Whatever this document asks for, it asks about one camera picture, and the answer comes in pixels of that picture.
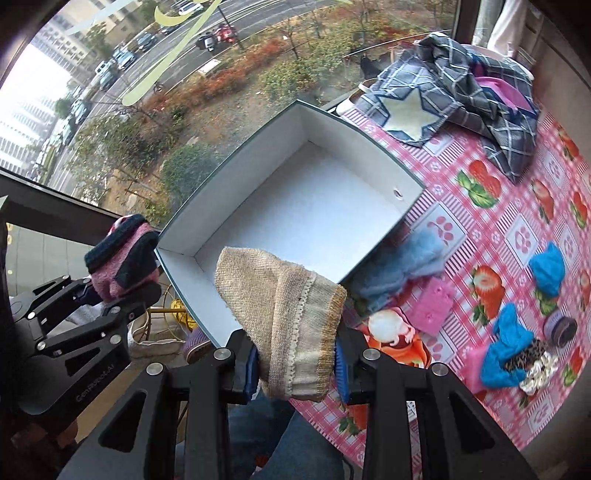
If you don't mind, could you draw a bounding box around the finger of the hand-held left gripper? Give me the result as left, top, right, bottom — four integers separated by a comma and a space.
9, 276, 100, 339
18, 281, 163, 417

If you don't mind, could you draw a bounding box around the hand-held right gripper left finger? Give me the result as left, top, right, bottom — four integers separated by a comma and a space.
55, 329, 260, 480

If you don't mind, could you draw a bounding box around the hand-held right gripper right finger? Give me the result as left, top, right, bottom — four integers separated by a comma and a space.
333, 325, 541, 480

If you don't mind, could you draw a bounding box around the beige knit sock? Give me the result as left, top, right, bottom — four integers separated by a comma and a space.
215, 247, 348, 401

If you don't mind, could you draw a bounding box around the pink navy fuzzy sock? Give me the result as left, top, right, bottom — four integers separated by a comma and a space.
84, 213, 162, 303

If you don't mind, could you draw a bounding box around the blue sock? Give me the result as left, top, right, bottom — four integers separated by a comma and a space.
480, 303, 536, 388
529, 242, 566, 298

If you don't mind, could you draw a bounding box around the white cardboard box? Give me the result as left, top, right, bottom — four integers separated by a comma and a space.
154, 98, 426, 349

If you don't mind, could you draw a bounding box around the white cloth bag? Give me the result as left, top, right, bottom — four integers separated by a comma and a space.
127, 309, 185, 358

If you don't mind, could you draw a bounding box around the purple striped item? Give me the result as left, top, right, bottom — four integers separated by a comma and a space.
184, 325, 218, 365

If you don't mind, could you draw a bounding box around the printed paper bag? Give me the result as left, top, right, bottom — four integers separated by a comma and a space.
355, 305, 432, 370

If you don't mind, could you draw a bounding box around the person's jeans leg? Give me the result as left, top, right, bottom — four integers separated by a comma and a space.
228, 392, 347, 480

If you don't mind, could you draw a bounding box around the small pink sponge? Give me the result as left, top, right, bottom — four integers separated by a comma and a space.
406, 277, 457, 335

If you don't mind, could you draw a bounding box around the light blue fluffy cloth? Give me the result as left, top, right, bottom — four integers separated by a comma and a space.
355, 228, 446, 312

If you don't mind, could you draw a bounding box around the pink strawberry tablecloth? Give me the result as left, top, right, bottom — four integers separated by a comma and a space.
288, 69, 591, 453

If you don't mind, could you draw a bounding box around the striped rolled sock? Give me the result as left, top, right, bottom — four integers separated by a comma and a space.
544, 310, 578, 348

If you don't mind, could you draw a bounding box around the grey plaid star cloth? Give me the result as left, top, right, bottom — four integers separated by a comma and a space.
353, 33, 541, 185

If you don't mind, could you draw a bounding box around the purple pink garment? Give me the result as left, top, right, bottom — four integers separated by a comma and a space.
471, 62, 539, 114

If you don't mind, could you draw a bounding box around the white hanging garment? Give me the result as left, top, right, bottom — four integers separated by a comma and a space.
489, 0, 532, 51

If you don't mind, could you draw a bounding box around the white cabinet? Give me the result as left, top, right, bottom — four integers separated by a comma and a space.
512, 0, 591, 93

